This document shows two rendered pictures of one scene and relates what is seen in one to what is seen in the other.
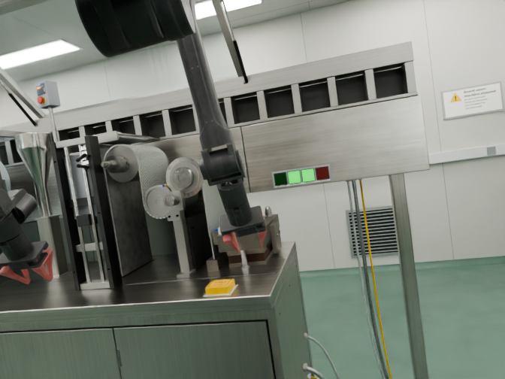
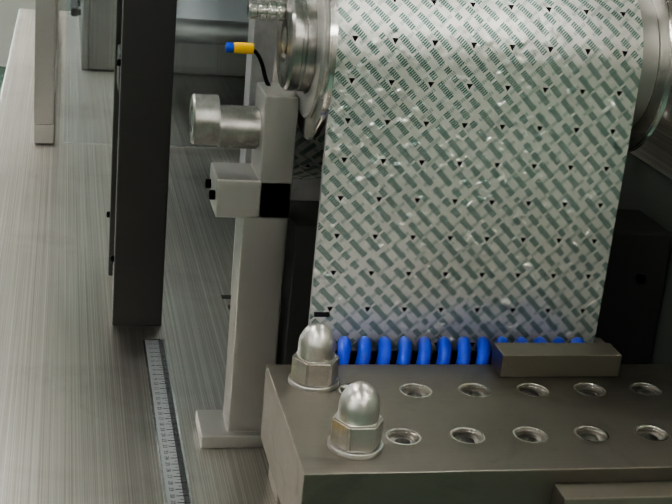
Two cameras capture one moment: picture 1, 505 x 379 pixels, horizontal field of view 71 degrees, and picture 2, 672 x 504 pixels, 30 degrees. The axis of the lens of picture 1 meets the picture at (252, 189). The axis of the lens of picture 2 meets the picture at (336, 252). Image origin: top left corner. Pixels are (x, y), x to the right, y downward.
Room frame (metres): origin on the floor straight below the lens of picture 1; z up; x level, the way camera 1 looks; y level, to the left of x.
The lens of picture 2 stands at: (0.90, -0.62, 1.41)
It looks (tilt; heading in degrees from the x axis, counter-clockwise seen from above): 19 degrees down; 64
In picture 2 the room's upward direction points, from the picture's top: 5 degrees clockwise
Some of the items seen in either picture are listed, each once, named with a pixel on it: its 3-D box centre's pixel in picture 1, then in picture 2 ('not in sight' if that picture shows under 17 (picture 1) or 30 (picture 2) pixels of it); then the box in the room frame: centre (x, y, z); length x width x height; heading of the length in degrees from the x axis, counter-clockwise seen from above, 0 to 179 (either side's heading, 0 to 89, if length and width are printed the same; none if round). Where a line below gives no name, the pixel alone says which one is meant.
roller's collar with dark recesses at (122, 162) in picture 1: (117, 164); not in sight; (1.33, 0.49, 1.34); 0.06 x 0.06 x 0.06; 77
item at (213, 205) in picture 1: (216, 207); (466, 243); (1.40, 0.15, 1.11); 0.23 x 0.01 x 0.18; 167
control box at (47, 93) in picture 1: (46, 95); not in sight; (1.45, 0.77, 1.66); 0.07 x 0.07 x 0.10; 61
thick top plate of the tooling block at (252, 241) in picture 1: (252, 230); (555, 448); (1.41, 0.03, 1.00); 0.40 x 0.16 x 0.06; 167
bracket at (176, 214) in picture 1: (179, 233); (241, 270); (1.27, 0.28, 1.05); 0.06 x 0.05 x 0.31; 167
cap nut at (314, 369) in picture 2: not in sight; (316, 352); (1.26, 0.11, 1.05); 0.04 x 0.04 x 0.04
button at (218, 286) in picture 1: (220, 286); not in sight; (1.04, 0.14, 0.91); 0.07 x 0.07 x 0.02; 77
